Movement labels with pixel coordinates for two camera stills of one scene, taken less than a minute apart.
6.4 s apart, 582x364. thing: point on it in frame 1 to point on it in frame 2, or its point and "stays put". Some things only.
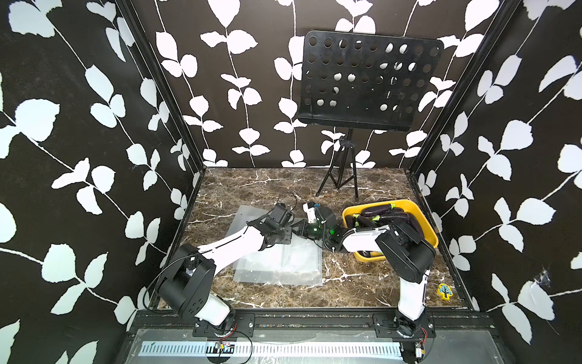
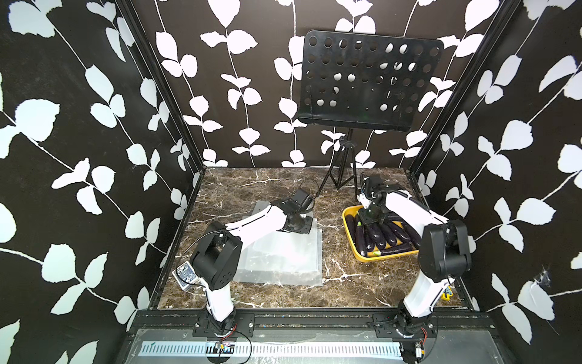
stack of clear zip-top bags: x=298 y=263 stays put
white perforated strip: x=276 y=349 stays put
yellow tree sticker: x=445 y=291 stays put
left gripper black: x=287 y=237 to x=306 y=228
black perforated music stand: x=364 y=81 stays put
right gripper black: x=303 y=228 to x=367 y=220
